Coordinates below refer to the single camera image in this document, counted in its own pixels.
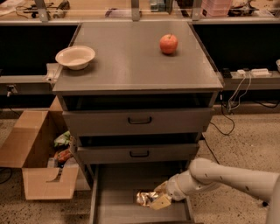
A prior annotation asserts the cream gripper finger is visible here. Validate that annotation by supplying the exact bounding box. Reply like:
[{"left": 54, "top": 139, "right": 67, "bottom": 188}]
[
  {"left": 150, "top": 194, "right": 172, "bottom": 210},
  {"left": 154, "top": 181, "right": 168, "bottom": 193}
]

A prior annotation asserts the orange gold can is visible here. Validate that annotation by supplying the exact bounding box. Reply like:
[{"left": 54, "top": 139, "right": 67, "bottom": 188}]
[{"left": 136, "top": 191, "right": 159, "bottom": 207}]

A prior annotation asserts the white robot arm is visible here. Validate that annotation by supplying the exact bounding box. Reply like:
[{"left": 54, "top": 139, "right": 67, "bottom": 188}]
[{"left": 150, "top": 158, "right": 280, "bottom": 224}]

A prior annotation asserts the grey open bottom drawer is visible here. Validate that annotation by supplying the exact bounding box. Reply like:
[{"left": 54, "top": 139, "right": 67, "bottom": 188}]
[{"left": 89, "top": 162, "right": 194, "bottom": 224}]

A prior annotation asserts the grey top drawer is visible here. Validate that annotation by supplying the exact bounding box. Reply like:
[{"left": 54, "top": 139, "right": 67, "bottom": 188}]
[{"left": 63, "top": 108, "right": 213, "bottom": 137}]

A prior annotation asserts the grey middle drawer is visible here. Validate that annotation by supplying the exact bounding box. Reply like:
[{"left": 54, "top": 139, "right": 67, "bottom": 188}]
[{"left": 77, "top": 143, "right": 199, "bottom": 164}]

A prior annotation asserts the grey drawer cabinet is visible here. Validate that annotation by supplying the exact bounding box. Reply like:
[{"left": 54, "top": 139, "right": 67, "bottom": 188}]
[{"left": 53, "top": 21, "right": 222, "bottom": 178}]

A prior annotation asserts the orange snack bag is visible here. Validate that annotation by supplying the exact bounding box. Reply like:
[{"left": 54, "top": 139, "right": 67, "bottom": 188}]
[{"left": 54, "top": 149, "right": 73, "bottom": 164}]

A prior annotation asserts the green snack bag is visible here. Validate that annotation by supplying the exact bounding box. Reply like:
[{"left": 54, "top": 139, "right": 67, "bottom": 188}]
[{"left": 53, "top": 131, "right": 71, "bottom": 147}]

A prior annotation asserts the open cardboard box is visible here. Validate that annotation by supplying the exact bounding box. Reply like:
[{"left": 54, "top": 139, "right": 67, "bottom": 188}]
[{"left": 0, "top": 100, "right": 79, "bottom": 200}]

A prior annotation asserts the red apple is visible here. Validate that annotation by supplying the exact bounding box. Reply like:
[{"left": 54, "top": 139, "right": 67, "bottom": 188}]
[{"left": 159, "top": 33, "right": 178, "bottom": 54}]

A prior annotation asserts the white power strip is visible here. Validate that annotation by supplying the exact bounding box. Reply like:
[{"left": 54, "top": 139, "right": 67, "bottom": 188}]
[{"left": 237, "top": 68, "right": 272, "bottom": 78}]

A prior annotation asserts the white bowl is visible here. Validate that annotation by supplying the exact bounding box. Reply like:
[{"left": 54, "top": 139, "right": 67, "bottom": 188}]
[{"left": 55, "top": 45, "right": 95, "bottom": 70}]

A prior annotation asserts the pink storage box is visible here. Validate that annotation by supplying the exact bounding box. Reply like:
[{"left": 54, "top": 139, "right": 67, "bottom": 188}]
[{"left": 201, "top": 0, "right": 232, "bottom": 18}]

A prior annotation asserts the black floor cable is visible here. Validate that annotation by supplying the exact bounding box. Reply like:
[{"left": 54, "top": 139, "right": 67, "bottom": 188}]
[{"left": 202, "top": 95, "right": 280, "bottom": 207}]

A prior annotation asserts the white cable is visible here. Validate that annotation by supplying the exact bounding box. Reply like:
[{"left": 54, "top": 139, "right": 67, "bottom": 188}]
[{"left": 227, "top": 73, "right": 252, "bottom": 113}]

